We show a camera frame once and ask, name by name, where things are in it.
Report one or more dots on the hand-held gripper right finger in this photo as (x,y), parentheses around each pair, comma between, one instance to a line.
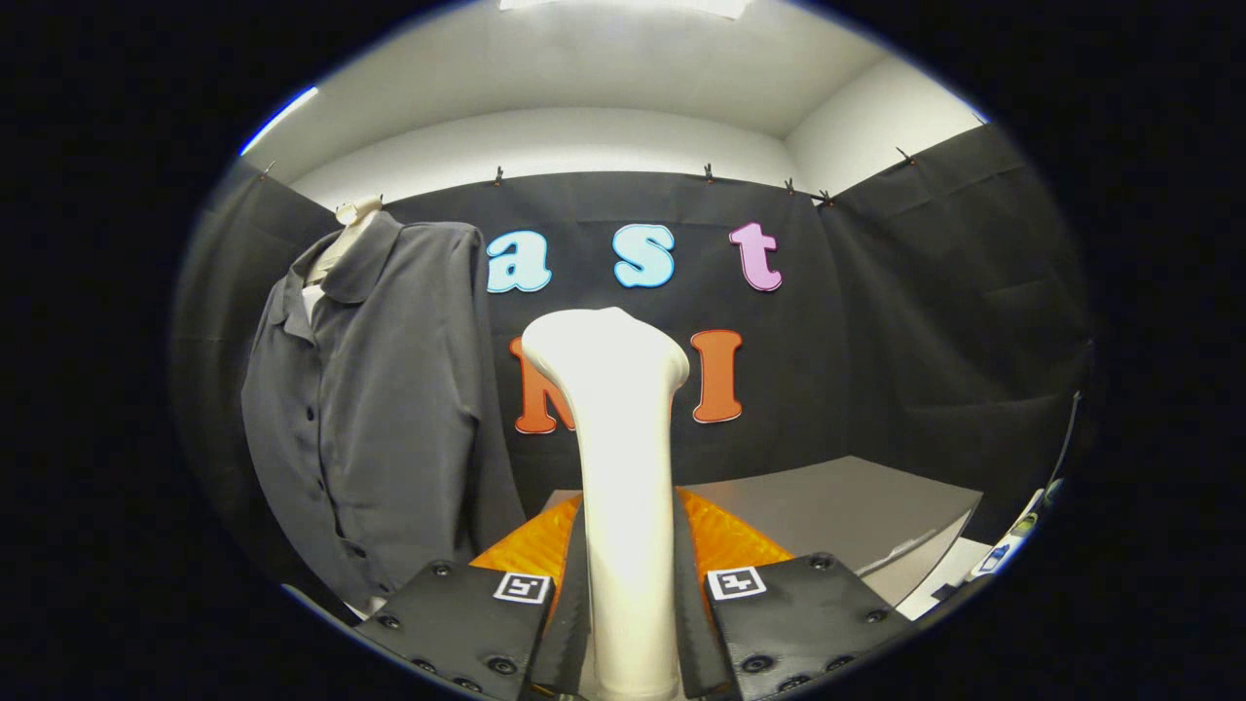
(693,623)

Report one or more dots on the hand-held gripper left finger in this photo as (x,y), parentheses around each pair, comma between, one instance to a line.
(569,623)

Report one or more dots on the white garment steamer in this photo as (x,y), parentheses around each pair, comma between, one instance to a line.
(628,487)

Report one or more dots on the dark grey button shirt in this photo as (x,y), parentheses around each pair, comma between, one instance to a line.
(389,419)

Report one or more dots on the beige clothes hanger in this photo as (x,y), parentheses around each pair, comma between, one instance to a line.
(348,234)

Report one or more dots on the grey drawer cabinet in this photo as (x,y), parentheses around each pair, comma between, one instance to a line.
(827,506)

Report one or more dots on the white tray of small items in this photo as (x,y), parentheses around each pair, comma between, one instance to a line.
(1017,531)

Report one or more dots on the black backdrop cloth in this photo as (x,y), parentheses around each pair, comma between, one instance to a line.
(925,321)

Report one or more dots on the row of cloth clips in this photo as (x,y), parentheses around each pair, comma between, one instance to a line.
(497,176)

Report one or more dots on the small ceiling light panel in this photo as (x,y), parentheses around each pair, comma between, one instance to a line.
(282,117)

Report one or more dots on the large ceiling light panel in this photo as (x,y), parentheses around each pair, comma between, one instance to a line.
(623,5)

